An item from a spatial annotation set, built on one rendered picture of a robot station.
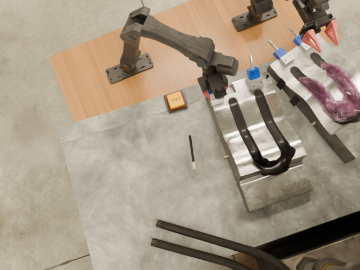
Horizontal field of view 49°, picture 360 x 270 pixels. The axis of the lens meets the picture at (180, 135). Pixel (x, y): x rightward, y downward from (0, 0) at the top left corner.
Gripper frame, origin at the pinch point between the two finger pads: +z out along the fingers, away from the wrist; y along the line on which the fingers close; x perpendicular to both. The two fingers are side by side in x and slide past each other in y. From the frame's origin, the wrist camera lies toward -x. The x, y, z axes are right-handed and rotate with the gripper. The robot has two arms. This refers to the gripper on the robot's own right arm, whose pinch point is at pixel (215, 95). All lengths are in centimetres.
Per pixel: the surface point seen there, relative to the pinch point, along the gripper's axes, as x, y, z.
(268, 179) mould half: -29.4, 8.2, 22.2
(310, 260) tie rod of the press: -58, 12, 38
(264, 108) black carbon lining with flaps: -5.5, 17.2, 10.9
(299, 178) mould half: -32.4, 19.7, 24.5
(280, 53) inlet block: 14.2, 32.6, 5.4
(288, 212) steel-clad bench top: -40, 12, 34
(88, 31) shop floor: 128, -54, 44
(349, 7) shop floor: 97, 117, 74
